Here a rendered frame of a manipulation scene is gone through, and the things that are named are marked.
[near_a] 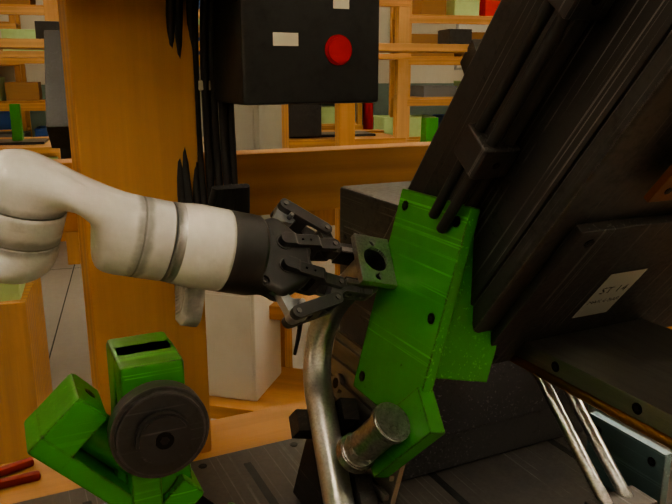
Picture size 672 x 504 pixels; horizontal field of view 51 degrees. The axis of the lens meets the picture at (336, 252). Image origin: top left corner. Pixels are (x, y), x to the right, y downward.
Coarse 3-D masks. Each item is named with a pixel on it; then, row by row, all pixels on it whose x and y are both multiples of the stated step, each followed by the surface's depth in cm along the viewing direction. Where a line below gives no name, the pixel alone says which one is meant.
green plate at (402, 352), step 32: (416, 192) 68; (416, 224) 67; (416, 256) 66; (448, 256) 62; (384, 288) 70; (416, 288) 66; (448, 288) 61; (384, 320) 70; (416, 320) 65; (448, 320) 62; (384, 352) 69; (416, 352) 64; (448, 352) 64; (480, 352) 66; (384, 384) 68; (416, 384) 63
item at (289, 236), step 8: (288, 232) 66; (280, 240) 66; (288, 240) 66; (296, 240) 66; (304, 240) 67; (312, 240) 68; (320, 240) 69; (328, 240) 69; (336, 240) 70; (312, 248) 68; (320, 248) 68; (328, 248) 69; (336, 248) 69; (312, 256) 69; (320, 256) 70
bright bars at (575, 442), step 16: (544, 384) 69; (576, 400) 69; (560, 416) 68; (576, 416) 69; (576, 432) 67; (592, 432) 68; (576, 448) 66; (592, 464) 65; (608, 464) 66; (592, 480) 65; (624, 480) 65; (608, 496) 64; (624, 496) 65; (640, 496) 65
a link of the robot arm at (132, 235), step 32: (0, 160) 52; (32, 160) 53; (0, 192) 52; (32, 192) 52; (64, 192) 53; (96, 192) 56; (96, 224) 55; (128, 224) 57; (160, 224) 58; (96, 256) 58; (128, 256) 57; (160, 256) 58
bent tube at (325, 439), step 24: (360, 240) 69; (384, 240) 71; (360, 264) 67; (384, 264) 70; (336, 312) 74; (312, 336) 75; (312, 360) 75; (312, 384) 74; (312, 408) 73; (312, 432) 72; (336, 432) 71; (336, 456) 69; (336, 480) 68
